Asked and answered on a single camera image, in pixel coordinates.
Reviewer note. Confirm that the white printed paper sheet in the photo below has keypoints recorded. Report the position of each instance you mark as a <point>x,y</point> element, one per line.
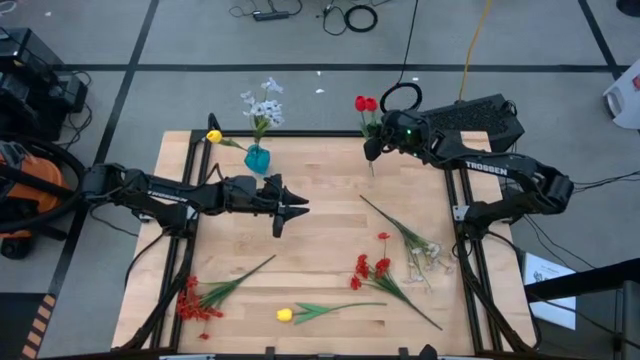
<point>555,312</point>

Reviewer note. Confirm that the black computer tower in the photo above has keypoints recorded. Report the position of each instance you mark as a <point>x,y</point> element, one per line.
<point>25,50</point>

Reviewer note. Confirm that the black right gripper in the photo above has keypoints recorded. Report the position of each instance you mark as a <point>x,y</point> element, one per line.
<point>410,132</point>

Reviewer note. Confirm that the teal glass vase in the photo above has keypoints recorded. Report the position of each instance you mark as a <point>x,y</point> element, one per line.
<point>257,161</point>

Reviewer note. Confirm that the red gerbera bunch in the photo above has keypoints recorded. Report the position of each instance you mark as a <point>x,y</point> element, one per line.
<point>382,265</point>

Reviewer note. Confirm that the black metal beam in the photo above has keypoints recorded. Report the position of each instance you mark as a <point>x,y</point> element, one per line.
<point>590,280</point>

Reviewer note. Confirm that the black metal table frame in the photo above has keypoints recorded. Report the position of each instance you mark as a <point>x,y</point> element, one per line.
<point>325,133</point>

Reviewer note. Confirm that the black equipment case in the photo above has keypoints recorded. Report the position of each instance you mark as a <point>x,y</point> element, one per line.
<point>30,107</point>

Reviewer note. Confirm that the orange vacuum cleaner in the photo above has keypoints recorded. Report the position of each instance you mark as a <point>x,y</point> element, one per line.
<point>42,167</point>

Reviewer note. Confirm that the white plastic appliance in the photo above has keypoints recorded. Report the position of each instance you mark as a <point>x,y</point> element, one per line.
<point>625,100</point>

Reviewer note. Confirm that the grey metal post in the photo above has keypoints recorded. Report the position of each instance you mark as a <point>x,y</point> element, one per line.
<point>631,325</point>

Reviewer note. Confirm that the small white flower bunch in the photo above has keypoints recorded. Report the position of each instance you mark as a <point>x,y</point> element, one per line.
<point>420,247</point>

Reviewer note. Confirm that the black power strip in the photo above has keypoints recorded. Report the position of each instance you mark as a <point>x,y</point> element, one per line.
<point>271,15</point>

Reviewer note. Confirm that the white artificial orchid spray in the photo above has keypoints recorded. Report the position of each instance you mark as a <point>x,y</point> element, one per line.
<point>270,107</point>

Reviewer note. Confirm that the black striped floor mat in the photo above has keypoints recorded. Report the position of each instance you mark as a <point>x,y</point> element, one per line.
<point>15,325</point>

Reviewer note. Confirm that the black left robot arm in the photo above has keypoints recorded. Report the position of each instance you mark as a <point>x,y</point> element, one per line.
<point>160,192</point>

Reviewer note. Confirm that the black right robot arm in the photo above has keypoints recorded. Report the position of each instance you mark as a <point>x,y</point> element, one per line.
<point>500,167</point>

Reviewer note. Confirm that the black perforated computer case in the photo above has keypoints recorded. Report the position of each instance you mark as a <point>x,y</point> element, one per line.
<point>475,112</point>

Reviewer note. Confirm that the red carnation bunch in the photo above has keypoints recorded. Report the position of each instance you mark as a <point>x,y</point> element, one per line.
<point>192,310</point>

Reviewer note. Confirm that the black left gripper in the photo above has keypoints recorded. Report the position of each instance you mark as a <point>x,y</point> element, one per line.
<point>247,194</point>

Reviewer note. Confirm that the yellow artificial tulip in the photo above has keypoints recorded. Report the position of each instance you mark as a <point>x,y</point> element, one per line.
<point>214,136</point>
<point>284,314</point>

